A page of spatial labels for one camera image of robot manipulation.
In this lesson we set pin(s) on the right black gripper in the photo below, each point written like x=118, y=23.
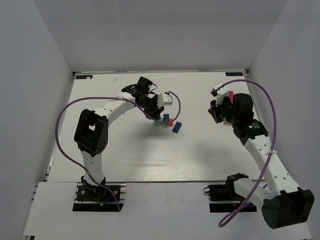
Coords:
x=215, y=112

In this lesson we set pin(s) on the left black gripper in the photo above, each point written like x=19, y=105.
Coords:
x=155, y=110

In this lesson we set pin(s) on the pink plastic box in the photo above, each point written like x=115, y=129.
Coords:
x=231, y=96

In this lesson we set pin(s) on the small blue wood cube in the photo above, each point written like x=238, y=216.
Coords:
x=166, y=117

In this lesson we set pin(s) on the green arch wood block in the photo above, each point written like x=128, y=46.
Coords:
x=160, y=124

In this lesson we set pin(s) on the red wood cube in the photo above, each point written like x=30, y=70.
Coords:
x=170, y=123

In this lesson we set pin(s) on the long blue wood block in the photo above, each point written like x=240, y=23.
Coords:
x=177, y=127

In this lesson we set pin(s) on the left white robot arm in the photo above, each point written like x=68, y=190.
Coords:
x=92, y=130

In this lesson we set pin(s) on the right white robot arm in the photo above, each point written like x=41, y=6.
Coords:
x=284, y=203

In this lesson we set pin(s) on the right blue table label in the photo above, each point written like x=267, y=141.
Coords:
x=234, y=74

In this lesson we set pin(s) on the blue table label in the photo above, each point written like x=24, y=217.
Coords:
x=234, y=74
x=83, y=77

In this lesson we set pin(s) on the left blue table label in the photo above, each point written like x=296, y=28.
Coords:
x=83, y=77

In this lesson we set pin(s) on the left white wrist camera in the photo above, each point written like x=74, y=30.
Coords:
x=164, y=99

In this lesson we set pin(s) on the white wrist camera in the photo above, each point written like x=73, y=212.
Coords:
x=164, y=99
x=219, y=92

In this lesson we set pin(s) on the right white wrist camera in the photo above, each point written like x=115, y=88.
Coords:
x=219, y=92

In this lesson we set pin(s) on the aluminium table edge rail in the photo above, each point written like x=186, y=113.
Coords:
x=249, y=85

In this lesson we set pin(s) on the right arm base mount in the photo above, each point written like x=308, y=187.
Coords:
x=220, y=200

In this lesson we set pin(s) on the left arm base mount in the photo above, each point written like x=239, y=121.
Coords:
x=86, y=201

